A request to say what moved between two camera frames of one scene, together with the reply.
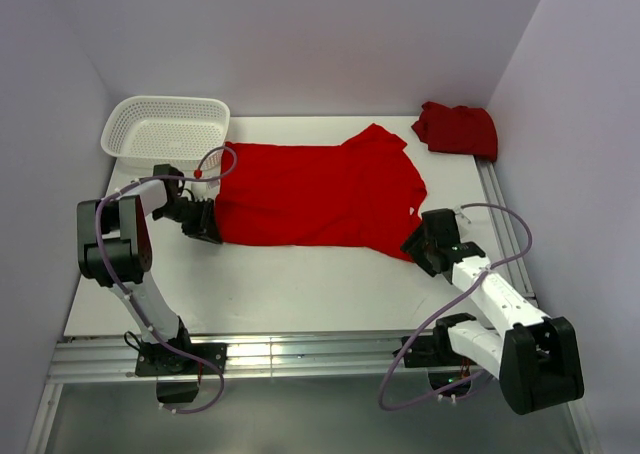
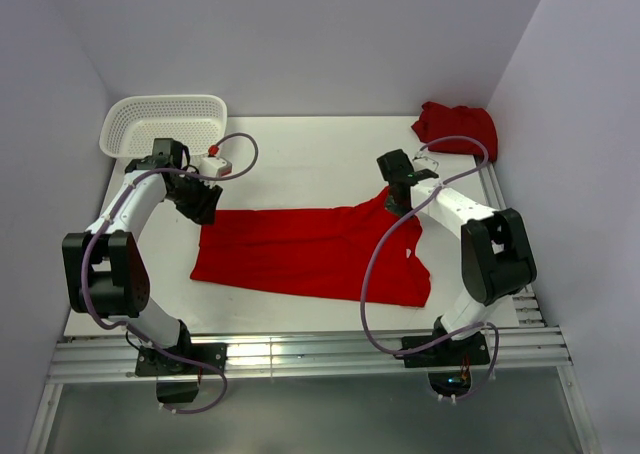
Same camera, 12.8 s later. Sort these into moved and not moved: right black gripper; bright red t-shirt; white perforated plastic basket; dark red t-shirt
Moved: bright red t-shirt; right black gripper
Not moved: white perforated plastic basket; dark red t-shirt
